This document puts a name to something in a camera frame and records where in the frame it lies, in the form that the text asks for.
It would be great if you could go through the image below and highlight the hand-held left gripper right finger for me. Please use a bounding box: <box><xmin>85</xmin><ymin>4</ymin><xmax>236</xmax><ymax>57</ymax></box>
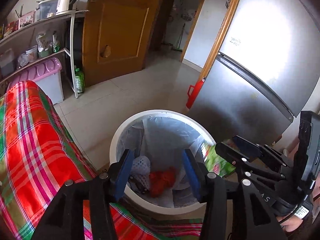
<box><xmin>182</xmin><ymin>149</ymin><xmax>288</xmax><ymax>240</ymax></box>

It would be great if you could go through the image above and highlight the white round bin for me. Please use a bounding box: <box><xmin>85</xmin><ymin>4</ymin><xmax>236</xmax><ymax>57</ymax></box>
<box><xmin>109</xmin><ymin>109</ymin><xmax>218</xmax><ymax>215</ymax></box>

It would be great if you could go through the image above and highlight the grey metal shelf unit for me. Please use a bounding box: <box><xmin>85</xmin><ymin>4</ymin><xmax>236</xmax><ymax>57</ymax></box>
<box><xmin>0</xmin><ymin>9</ymin><xmax>90</xmax><ymax>99</ymax></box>

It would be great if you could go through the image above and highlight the red fire extinguisher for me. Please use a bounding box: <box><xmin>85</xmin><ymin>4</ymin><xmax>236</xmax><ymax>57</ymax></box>
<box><xmin>186</xmin><ymin>78</ymin><xmax>206</xmax><ymax>110</ymax></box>

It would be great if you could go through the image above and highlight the clear plastic bin liner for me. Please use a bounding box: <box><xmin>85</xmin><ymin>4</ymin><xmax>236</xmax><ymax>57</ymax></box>
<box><xmin>116</xmin><ymin>116</ymin><xmax>213</xmax><ymax>209</ymax></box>

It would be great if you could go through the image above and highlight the red plastic bag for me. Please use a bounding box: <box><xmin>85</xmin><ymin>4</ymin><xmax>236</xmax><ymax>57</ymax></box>
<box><xmin>149</xmin><ymin>166</ymin><xmax>176</xmax><ymax>197</ymax></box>

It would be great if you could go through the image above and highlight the green bowl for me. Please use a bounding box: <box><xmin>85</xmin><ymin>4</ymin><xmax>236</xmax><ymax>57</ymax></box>
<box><xmin>37</xmin><ymin>47</ymin><xmax>53</xmax><ymax>58</ymax></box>

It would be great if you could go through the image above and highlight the white plastic jug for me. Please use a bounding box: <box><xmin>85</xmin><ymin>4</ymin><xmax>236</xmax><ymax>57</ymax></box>
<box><xmin>0</xmin><ymin>49</ymin><xmax>16</xmax><ymax>78</ymax></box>

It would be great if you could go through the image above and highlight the green broom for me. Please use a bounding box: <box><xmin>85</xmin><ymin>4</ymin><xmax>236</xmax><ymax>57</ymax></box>
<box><xmin>172</xmin><ymin>24</ymin><xmax>187</xmax><ymax>53</ymax></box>

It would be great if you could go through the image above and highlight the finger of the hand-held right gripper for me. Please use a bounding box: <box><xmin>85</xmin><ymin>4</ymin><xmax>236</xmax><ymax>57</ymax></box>
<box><xmin>231</xmin><ymin>135</ymin><xmax>293</xmax><ymax>168</ymax></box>
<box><xmin>214</xmin><ymin>142</ymin><xmax>285</xmax><ymax>183</ymax></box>

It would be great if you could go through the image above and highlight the person's right hand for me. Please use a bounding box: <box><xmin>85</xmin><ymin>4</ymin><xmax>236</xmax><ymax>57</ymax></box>
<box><xmin>281</xmin><ymin>215</ymin><xmax>313</xmax><ymax>233</ymax></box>

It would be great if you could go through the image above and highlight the small white foam fruit net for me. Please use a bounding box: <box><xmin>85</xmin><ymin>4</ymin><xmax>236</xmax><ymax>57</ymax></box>
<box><xmin>132</xmin><ymin>156</ymin><xmax>151</xmax><ymax>175</ymax></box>

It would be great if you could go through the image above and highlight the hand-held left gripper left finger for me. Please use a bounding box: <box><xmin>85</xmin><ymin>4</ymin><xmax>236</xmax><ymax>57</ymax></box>
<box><xmin>30</xmin><ymin>149</ymin><xmax>137</xmax><ymax>240</ymax></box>

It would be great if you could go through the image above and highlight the white plastic bag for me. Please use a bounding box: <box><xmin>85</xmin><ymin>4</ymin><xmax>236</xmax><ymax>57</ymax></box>
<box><xmin>36</xmin><ymin>31</ymin><xmax>54</xmax><ymax>52</ymax></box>

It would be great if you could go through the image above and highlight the clear plastic bag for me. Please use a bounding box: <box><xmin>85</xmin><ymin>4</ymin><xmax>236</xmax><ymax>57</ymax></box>
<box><xmin>16</xmin><ymin>52</ymin><xmax>30</xmax><ymax>69</ymax></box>

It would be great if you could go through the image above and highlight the green white packet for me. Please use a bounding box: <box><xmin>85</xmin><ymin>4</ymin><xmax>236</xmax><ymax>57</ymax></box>
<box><xmin>52</xmin><ymin>31</ymin><xmax>60</xmax><ymax>53</ymax></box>

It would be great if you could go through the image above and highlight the pink utensil holder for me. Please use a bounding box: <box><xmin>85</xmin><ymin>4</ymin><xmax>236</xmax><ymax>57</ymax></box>
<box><xmin>18</xmin><ymin>11</ymin><xmax>36</xmax><ymax>28</ymax></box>

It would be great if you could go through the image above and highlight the silver refrigerator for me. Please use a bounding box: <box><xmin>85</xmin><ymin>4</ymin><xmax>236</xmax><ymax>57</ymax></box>
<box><xmin>189</xmin><ymin>0</ymin><xmax>320</xmax><ymax>153</ymax></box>

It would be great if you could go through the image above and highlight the purple lid storage box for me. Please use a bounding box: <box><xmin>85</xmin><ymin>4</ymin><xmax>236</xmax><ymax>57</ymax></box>
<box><xmin>11</xmin><ymin>57</ymin><xmax>64</xmax><ymax>105</ymax></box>

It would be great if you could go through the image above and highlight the green drink bottle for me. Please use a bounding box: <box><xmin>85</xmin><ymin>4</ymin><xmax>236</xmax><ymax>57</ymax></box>
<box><xmin>74</xmin><ymin>66</ymin><xmax>86</xmax><ymax>94</ymax></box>

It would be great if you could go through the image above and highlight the red green plaid tablecloth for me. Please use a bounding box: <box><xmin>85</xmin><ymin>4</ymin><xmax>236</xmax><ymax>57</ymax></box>
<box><xmin>0</xmin><ymin>80</ymin><xmax>203</xmax><ymax>240</ymax></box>

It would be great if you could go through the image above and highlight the clear lidded plastic container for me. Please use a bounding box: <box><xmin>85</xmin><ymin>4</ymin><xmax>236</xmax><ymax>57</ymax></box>
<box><xmin>35</xmin><ymin>0</ymin><xmax>59</xmax><ymax>22</ymax></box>

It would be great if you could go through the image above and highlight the white lidded tub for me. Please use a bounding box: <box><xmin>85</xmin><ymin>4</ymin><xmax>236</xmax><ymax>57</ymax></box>
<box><xmin>25</xmin><ymin>45</ymin><xmax>38</xmax><ymax>62</ymax></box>

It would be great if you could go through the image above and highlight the brown wooden door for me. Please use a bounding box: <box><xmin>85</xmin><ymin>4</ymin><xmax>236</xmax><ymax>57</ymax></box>
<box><xmin>82</xmin><ymin>0</ymin><xmax>168</xmax><ymax>87</ymax></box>

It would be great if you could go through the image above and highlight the green snack wrapper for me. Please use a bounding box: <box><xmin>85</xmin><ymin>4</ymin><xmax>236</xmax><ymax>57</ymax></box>
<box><xmin>204</xmin><ymin>145</ymin><xmax>236</xmax><ymax>178</ymax></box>

